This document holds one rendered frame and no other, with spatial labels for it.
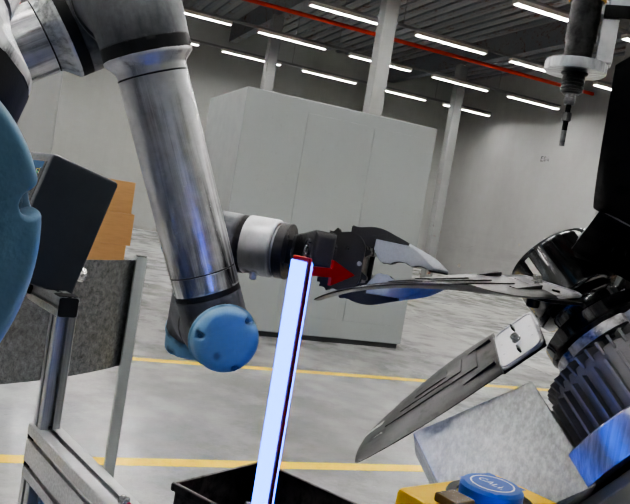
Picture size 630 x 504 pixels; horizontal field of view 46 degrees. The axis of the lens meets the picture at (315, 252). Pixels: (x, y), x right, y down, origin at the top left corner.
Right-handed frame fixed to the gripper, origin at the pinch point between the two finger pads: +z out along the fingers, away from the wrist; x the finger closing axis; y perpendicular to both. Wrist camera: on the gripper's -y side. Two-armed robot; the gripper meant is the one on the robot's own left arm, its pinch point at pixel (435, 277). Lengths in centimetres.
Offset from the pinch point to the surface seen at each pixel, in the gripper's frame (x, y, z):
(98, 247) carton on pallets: 4, 669, -440
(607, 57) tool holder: -28.0, -0.9, 14.5
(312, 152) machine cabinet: -122, 580, -189
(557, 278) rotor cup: -2.9, 6.4, 13.8
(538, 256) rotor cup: -5.3, 8.0, 11.3
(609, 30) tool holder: -31.1, -1.2, 14.2
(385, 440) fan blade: 21.5, 10.2, -3.4
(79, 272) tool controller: 8, 13, -54
